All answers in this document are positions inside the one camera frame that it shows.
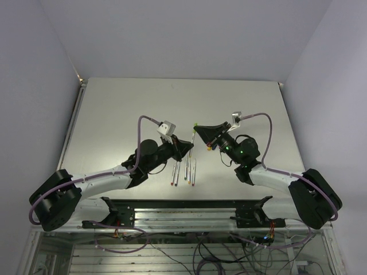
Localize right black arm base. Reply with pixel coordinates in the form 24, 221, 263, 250
229, 196, 286, 228

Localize floor cable bundle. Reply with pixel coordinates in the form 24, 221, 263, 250
94, 226, 310, 275

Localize aluminium rail frame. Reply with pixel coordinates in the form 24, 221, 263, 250
17, 78, 339, 275

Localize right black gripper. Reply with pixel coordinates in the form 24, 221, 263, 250
194, 122, 242, 164

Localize orange-end white pen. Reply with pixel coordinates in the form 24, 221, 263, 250
190, 127, 196, 144

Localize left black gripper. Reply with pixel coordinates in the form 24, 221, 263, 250
145, 133, 194, 172

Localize green-end white pen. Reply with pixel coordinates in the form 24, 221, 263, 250
184, 155, 189, 181

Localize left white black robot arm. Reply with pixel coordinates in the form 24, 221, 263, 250
29, 136, 194, 231

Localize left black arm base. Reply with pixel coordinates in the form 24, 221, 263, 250
81, 197, 135, 229

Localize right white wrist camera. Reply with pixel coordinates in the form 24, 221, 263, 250
228, 111, 242, 132

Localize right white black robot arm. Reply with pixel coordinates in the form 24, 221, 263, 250
194, 122, 342, 229

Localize blue-end white pen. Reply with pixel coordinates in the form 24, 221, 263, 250
174, 162, 181, 187

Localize magenta-end white pen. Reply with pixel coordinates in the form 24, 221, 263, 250
191, 159, 197, 186

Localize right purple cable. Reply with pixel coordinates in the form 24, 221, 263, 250
240, 112, 342, 250

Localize red-end white pen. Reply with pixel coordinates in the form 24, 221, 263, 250
170, 162, 178, 186

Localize yellow-end white pen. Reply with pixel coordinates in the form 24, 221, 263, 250
187, 156, 192, 184

